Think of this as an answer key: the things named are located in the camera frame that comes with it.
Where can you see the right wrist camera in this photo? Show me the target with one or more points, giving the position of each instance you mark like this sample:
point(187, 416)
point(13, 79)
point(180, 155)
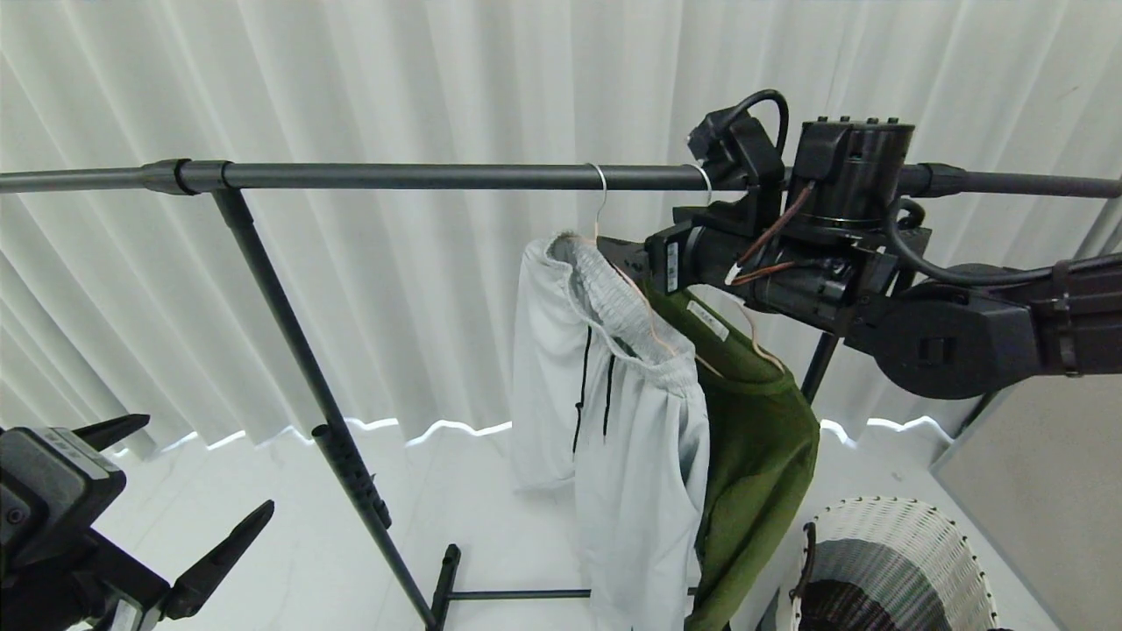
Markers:
point(736, 149)

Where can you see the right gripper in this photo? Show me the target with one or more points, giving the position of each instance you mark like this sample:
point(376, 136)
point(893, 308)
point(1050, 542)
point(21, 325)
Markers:
point(710, 258)

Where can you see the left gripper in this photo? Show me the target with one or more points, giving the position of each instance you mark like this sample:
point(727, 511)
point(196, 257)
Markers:
point(70, 596)

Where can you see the white laundry basket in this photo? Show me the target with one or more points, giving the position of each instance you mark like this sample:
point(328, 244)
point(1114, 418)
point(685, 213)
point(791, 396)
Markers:
point(920, 526)

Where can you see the black clothes rack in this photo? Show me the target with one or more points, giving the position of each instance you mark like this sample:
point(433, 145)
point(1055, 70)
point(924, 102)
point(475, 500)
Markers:
point(394, 176)

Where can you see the green printed shirt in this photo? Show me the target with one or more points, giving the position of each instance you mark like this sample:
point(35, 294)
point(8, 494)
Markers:
point(763, 456)

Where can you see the pale grey shorts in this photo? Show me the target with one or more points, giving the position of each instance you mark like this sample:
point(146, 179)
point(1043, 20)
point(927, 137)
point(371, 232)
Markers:
point(640, 473)

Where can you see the pink clothes hanger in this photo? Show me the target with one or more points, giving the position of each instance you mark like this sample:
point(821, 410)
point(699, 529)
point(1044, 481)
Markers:
point(599, 202)
point(763, 346)

